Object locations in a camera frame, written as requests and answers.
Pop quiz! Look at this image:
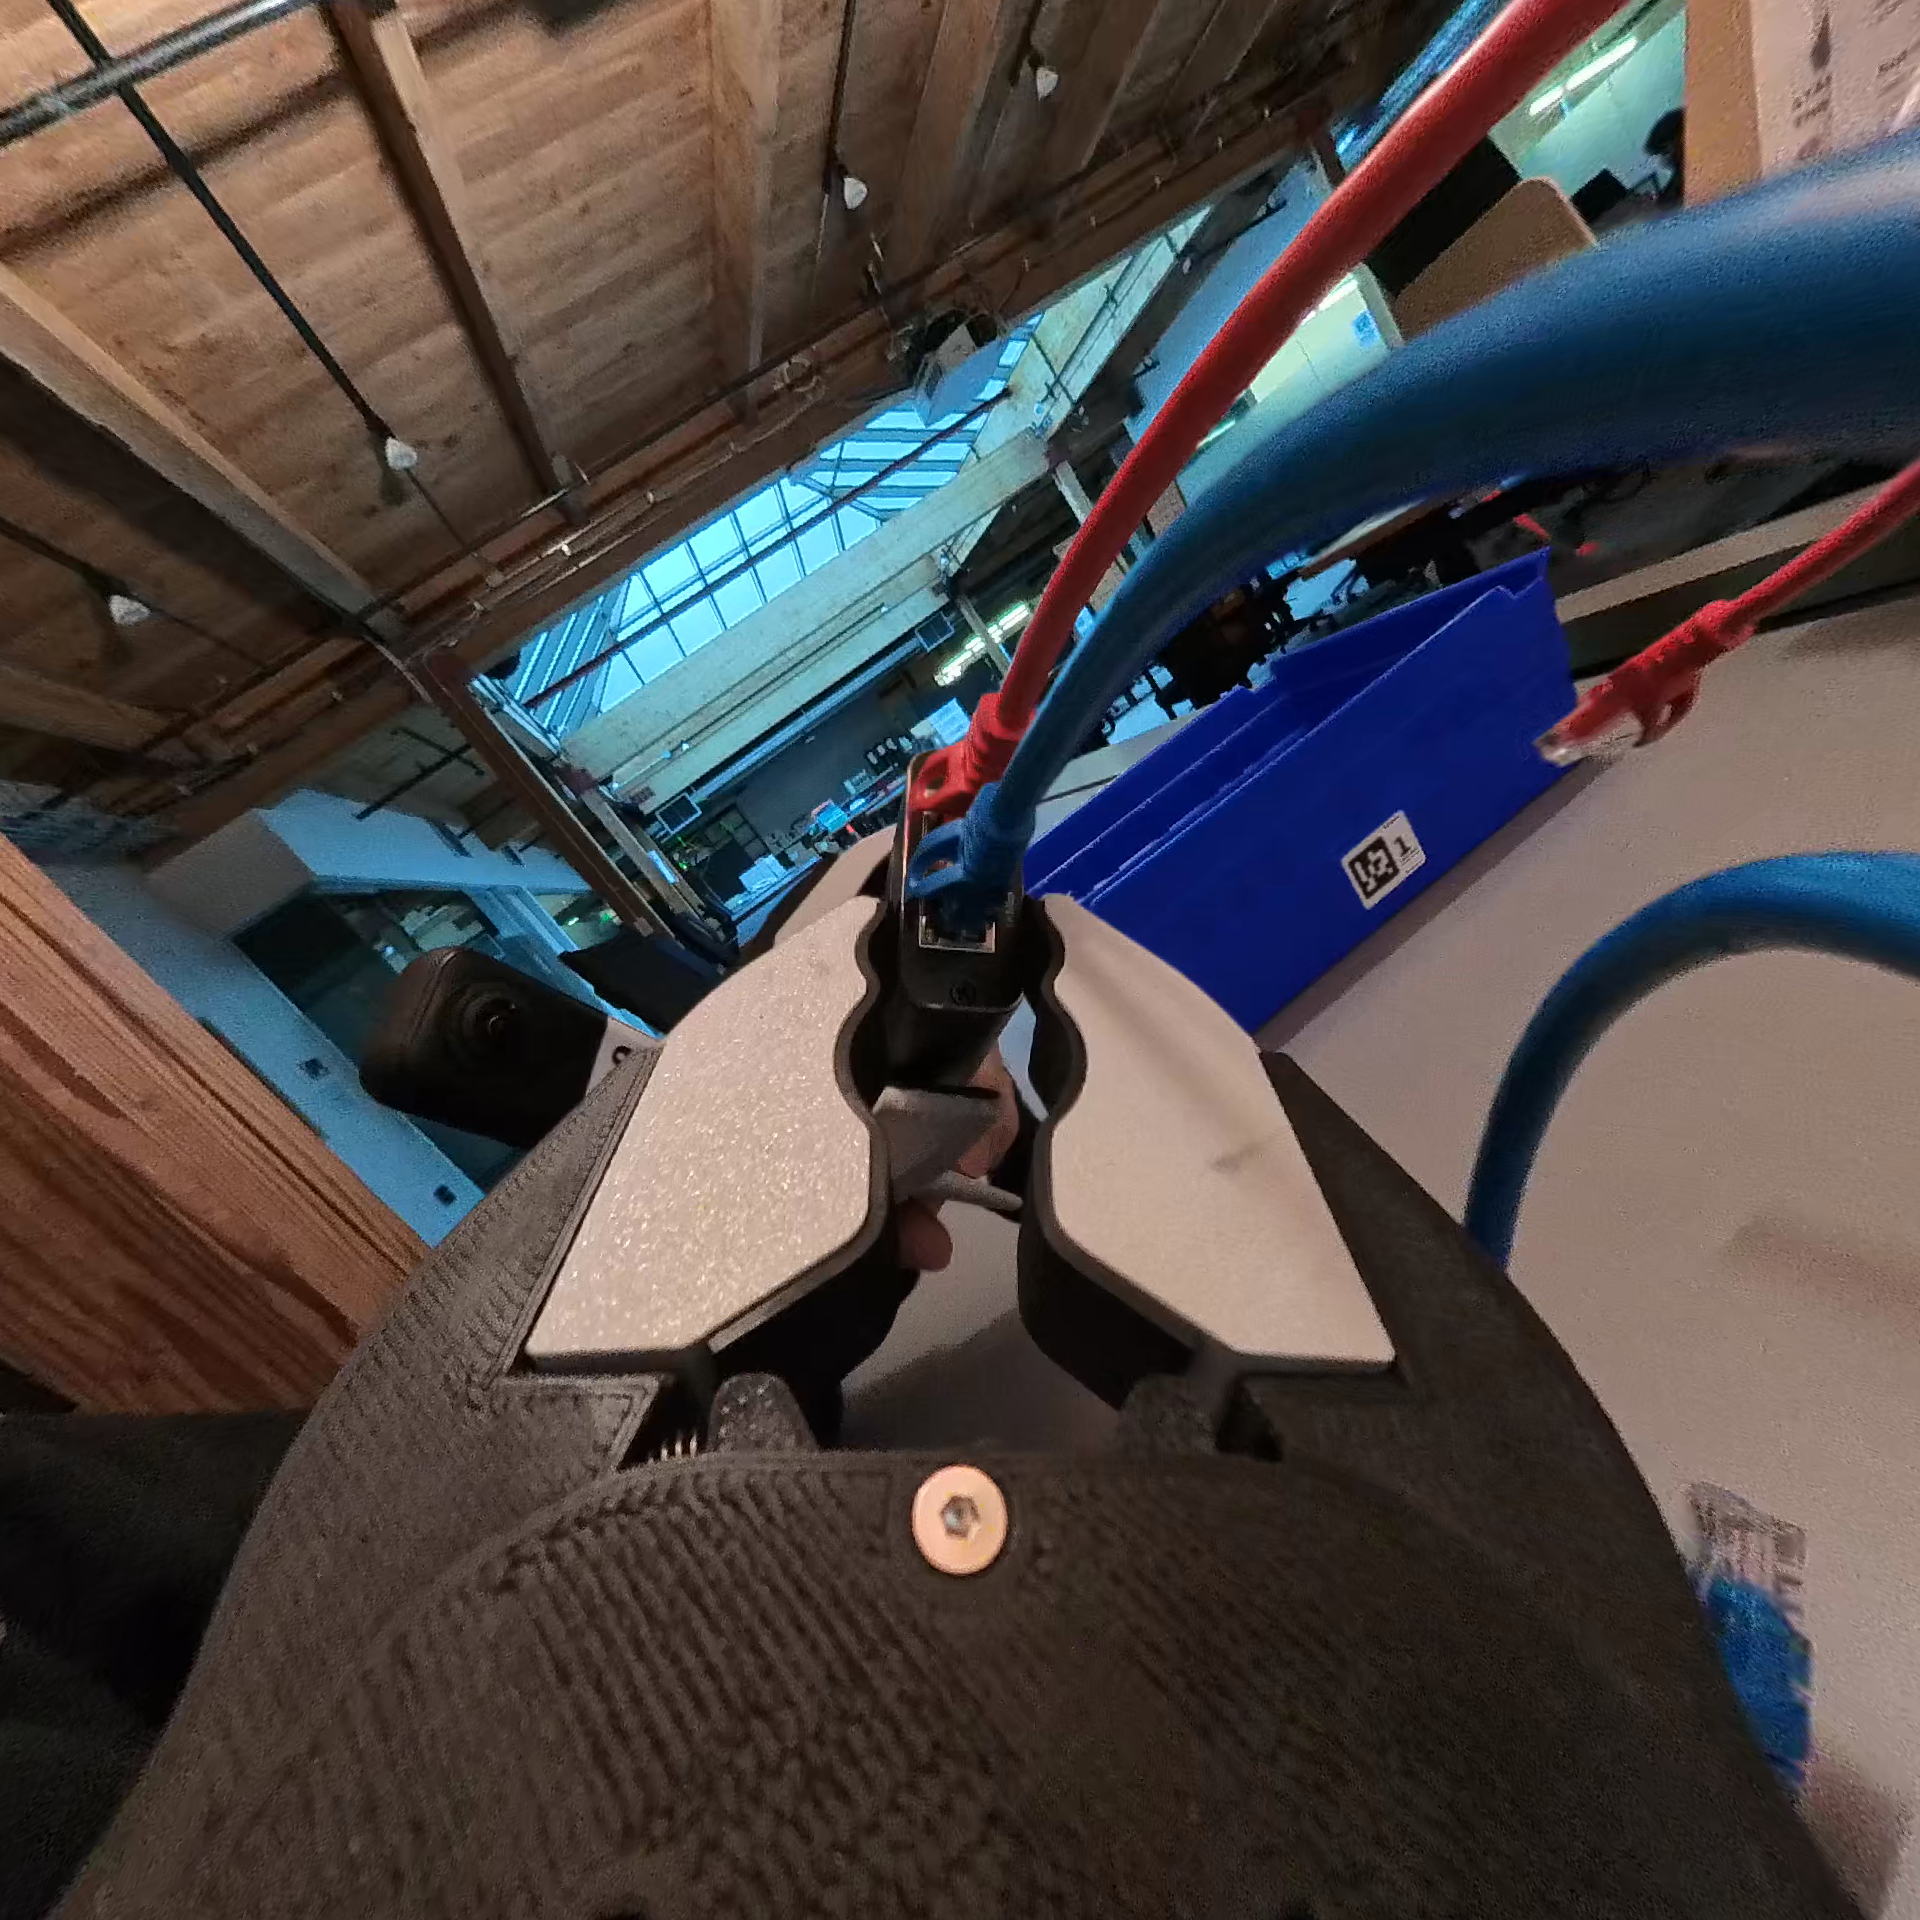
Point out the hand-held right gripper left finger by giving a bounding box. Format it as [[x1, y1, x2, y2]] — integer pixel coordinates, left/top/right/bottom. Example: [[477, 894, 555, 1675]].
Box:
[[526, 897, 895, 1400]]

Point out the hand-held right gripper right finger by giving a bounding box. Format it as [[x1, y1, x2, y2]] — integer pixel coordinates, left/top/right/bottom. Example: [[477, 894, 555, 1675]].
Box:
[[1016, 894, 1399, 1420]]

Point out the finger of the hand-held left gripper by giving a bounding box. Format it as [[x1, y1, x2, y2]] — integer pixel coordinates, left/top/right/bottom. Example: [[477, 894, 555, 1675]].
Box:
[[745, 832, 902, 957], [870, 1087, 1004, 1203]]

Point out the black network splitter box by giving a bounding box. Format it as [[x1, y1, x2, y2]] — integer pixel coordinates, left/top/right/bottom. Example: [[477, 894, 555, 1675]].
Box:
[[884, 758, 1038, 1097]]

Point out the red ethernet cable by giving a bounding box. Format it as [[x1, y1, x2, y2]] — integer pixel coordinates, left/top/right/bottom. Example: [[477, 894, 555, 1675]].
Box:
[[911, 0, 1920, 843]]

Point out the blue ethernet cable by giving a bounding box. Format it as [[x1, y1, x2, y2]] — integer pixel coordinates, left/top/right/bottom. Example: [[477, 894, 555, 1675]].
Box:
[[900, 127, 1920, 1795]]

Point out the person's left hand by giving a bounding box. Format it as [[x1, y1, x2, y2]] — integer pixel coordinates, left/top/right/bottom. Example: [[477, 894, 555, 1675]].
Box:
[[897, 1051, 1034, 1276]]

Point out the skylight window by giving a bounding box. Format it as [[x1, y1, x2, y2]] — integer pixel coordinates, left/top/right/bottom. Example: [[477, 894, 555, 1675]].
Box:
[[481, 316, 1052, 750]]

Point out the wooden pillar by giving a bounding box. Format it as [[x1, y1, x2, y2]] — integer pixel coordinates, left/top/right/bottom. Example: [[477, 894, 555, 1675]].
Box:
[[0, 840, 432, 1414]]

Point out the large blue plastic bin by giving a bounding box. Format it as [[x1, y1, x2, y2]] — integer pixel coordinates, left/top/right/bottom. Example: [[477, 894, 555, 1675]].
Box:
[[1026, 547, 1585, 1037]]

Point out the pale wooden board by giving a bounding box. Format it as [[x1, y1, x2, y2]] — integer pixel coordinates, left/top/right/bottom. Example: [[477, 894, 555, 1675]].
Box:
[[1394, 177, 1600, 343]]

